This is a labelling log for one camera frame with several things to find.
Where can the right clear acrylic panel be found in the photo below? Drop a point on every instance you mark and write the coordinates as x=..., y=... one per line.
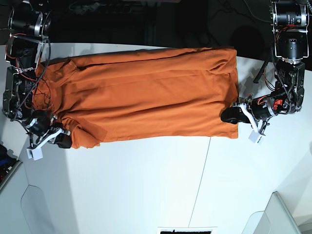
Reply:
x=275, y=219

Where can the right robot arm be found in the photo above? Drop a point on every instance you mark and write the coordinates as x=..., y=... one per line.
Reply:
x=29, y=24

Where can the black white printed card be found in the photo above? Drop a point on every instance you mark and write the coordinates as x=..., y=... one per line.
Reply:
x=189, y=230

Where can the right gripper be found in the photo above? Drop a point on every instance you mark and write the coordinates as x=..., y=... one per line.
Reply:
x=44, y=129

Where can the left clear acrylic panel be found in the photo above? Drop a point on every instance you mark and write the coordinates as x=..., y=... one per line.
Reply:
x=48, y=213

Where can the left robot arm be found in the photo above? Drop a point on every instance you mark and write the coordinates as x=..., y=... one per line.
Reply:
x=290, y=45

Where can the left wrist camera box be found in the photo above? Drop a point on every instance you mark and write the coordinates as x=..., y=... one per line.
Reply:
x=256, y=137

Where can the clear acrylic panel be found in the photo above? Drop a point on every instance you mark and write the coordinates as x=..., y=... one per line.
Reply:
x=275, y=219
x=48, y=213

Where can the cluttered tray at left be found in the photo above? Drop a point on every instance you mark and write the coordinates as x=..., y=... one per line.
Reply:
x=8, y=166

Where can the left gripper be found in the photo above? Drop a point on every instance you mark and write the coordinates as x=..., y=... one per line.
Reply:
x=261, y=109

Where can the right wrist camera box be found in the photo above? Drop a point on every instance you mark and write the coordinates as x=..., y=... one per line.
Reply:
x=35, y=153

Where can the orange t-shirt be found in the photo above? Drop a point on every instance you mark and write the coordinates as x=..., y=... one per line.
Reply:
x=141, y=94

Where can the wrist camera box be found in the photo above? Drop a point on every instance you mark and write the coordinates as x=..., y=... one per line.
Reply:
x=35, y=153
x=256, y=137

